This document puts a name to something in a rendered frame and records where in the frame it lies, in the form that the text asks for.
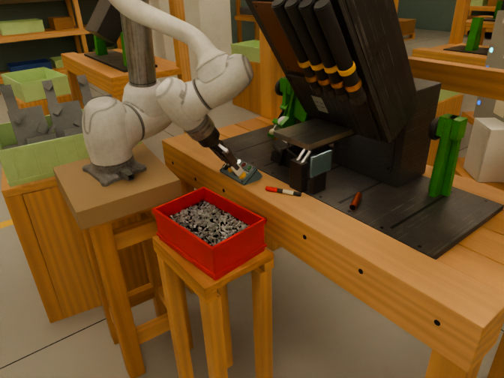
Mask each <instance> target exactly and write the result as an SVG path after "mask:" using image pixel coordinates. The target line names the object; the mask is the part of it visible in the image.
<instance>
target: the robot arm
mask: <svg viewBox="0 0 504 378"><path fill-rule="evenodd" d="M108 1H109V2H110V3H111V4H112V5H113V6H114V7H115V8H116V9H117V10H118V11H119V12H120V16H121V27H122V32H123V38H124V48H125V55H126V60H127V71H128V76H129V82H128V83H127V85H126V86H125V87H124V94H123V98H122V102H121V101H119V100H117V99H115V98H114V97H96V98H94V99H92V100H90V101H89V102H88V103H87V104H86V105H85V107H84V110H83V112H82V133H83V137H84V141H85V147H86V149H87V152H88V155H89V157H90V161H91V163H90V164H87V165H85V166H83V167H82V171H83V172H86V173H88V174H89V175H91V176H92V177H94V178H95V179H96V180H98V181H99V182H100V184H101V186H103V187H107V186H109V185H111V184H112V183H114V182H117V181H119V180H122V179H125V180H128V181H131V180H134V174H137V173H141V172H144V171H146V170H147V169H146V165H144V164H141V163H139V162H138V161H136V160H134V155H133V151H132V148H134V147H135V146H136V145H137V143H138V142H139V141H141V140H145V139H148V138H149V137H152V136H154V135H155V134H158V133H160V132H161V131H163V130H164V129H165V128H167V127H168V126H169V125H170V124H171V123H172V122H174V123H175V124H176V125H178V126H179V127H180V128H182V129H183V130H184V131H185V132H186V133H187V134H188V135H189V136H190V137H191V138H192V140H196V141H197V142H198V143H199V144H200V145H201V146H202V147H204V148H208V147H209V148H210V149H211V150H212V151H213V152H214V153H215V154H216V155H217V156H218V157H219V158H220V159H221V160H222V161H224V162H225V163H226V164H227V165H228V167H229V168H230V169H231V170H232V171H233V172H234V173H235V174H236V175H237V176H238V177H240V175H241V174H242V173H243V172H244V170H243V169H242V168H241V167H240V165H239V164H238V161H237V159H236V158H235V156H234V155H233V153H232V152H231V151H230V148H229V147H226V146H225V145H224V144H223V142H222V141H221V140H220V139H219V136H220V133H219V131H218V129H217V128H216V127H215V123H214V122H213V121H212V119H211V118H210V117H209V115H208V114H207V113H208V112H209V111H210V110H212V109H214V108H215V107H218V106H220V105H222V104H225V103H226V102H228V101H230V100H232V99H233V98H234V97H236V96H237V95H239V94H240V93H241V92H243V91H244V90H245V89H246V88H247V87H248V86H249V84H250V83H251V80H252V79H253V77H254V72H253V68H252V67H251V63H250V61H249V59H248V58H247V57H246V56H244V55H242V54H232V55H227V53H226V52H223V51H220V50H219V49H217V48H216V47H215V45H214V44H213V43H212V42H211V41H210V40H209V39H208V38H207V37H206V36H205V35H204V34H203V33H202V32H201V31H200V30H199V29H198V28H196V27H194V26H192V25H191V24H189V23H187V22H185V21H182V20H180V19H178V18H176V17H174V16H172V15H170V14H168V13H165V12H163V11H162V10H159V9H157V8H156V7H152V6H151V5H149V0H108ZM152 29H153V30H155V31H157V32H160V33H162V34H165V35H167V36H170V37H171V38H175V39H176V40H179V41H181V42H183V43H185V44H187V45H188V46H189V47H190V48H191V49H192V50H193V51H194V52H195V54H196V57H197V61H198V62H197V67H196V71H197V76H198V77H197V78H196V79H193V80H191V81H189V82H183V81H182V80H180V79H177V78H175V77H167V78H166V79H165V80H163V81H162V82H159V81H158V80H157V78H156V70H155V54H154V47H153V39H152Z"/></svg>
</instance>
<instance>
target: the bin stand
mask: <svg viewBox="0 0 504 378"><path fill-rule="evenodd" d="M152 241H153V246H154V251H155V252H156V253H157V259H158V264H159V269H160V276H161V280H162V285H163V293H164V298H165V302H166V310H167V314H168V319H169V327H170V331H171V336H172V344H173V348H174V353H175V360H176V365H177V370H178V378H194V372H193V366H192V361H191V352H190V347H189V341H188V332H187V326H186V322H185V312H184V307H183V301H182V292H181V287H180V282H179V277H180V278H181V279H182V280H183V281H184V282H185V283H186V284H187V285H188V286H189V287H190V288H191V289H192V290H193V291H194V292H195V293H196V294H197V295H198V296H199V304H200V310H201V317H202V328H203V334H204V341H205V352H206V358H207V365H208V376H209V378H228V373H227V368H229V367H231V366H232V365H233V350H232V340H231V331H230V312H229V302H228V293H227V284H228V283H229V282H231V281H234V280H235V279H236V278H239V277H241V276H242V275H245V274H246V273H248V272H250V271H251V282H252V299H253V335H254V352H255V371H256V378H273V355H272V269H273V268H274V253H273V252H271V251H270V250H269V249H268V248H266V247H265V250H264V251H263V252H262V253H260V254H258V255H257V256H255V257H254V258H252V259H250V260H248V261H247V262H245V263H244V264H242V265H240V266H239V267H238V268H235V269H234V270H232V271H231V272H229V273H228V274H226V275H224V276H223V277H221V278H220V279H218V280H213V279H212V278H211V277H209V276H208V275H207V274H206V273H204V272H203V271H201V270H200V269H199V268H197V267H196V266H195V265H194V264H192V263H191V262H189V261H188V260H187V259H185V258H184V257H183V256H181V255H180V254H179V253H177V252H176V251H174V250H173V249H172V248H171V247H169V246H168V245H167V244H165V243H164V242H162V241H161V240H160V239H159V236H157V235H156V236H153V237H152Z"/></svg>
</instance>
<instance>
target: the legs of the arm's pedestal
mask: <svg viewBox="0 0 504 378"><path fill-rule="evenodd" d="M136 217H137V222H135V223H131V224H128V225H126V226H122V227H119V228H117V229H113V228H112V225H111V223H109V224H107V225H104V226H100V227H98V228H95V229H89V228H87V229H83V230H82V235H83V238H84V241H85V246H86V249H87V252H88V257H89V259H90V263H91V267H92V271H93V273H94V279H95V281H96V284H97V289H98V292H99V295H100V300H101V303H102V306H103V311H104V314H105V317H106V321H107V325H108V328H109V333H110V335H111V338H112V340H113V342H114V344H118V343H119V345H120V348H121V353H122V356H123V359H124V364H125V367H126V371H127V373H128V375H129V377H130V378H137V377H139V376H141V375H143V374H145V373H146V369H145V366H144V363H143V357H142V353H141V349H140V344H142V343H144V342H146V341H148V340H151V339H152V338H155V337H157V336H158V335H161V334H163V333H164V332H167V331H169V330H170V324H169V319H168V314H167V306H166V302H165V298H164V290H163V285H162V280H161V273H160V269H159V264H158V256H157V253H156V252H155V251H154V246H153V241H152V237H153V236H156V235H157V234H156V233H158V226H157V222H156V217H155V214H153V213H152V210H151V211H146V212H143V213H141V214H137V215H136ZM138 242H142V248H143V252H144V256H145V263H146V267H147V271H148V279H149V283H147V284H145V285H143V286H140V287H138V288H136V289H133V290H131V291H129V292H127V289H126V286H125V279H124V276H123V273H122V267H121V263H120V260H119V254H118V251H117V250H119V249H122V248H126V247H127V246H130V245H134V244H136V243H138ZM179 282H180V287H181V297H182V301H183V307H184V316H185V322H186V326H187V336H188V341H189V347H190V350H191V349H193V348H194V345H193V340H192V334H191V324H190V319H189V313H188V303H187V298H186V292H185V282H184V281H183V280H182V279H181V278H180V277H179ZM149 299H153V302H154V309H155V313H156V316H157V317H156V318H154V319H152V320H150V321H148V322H145V323H143V324H142V325H138V326H137V327H135V324H134V318H133V314H132V311H131V308H132V307H134V306H136V305H139V304H141V303H143V302H146V301H148V300H149Z"/></svg>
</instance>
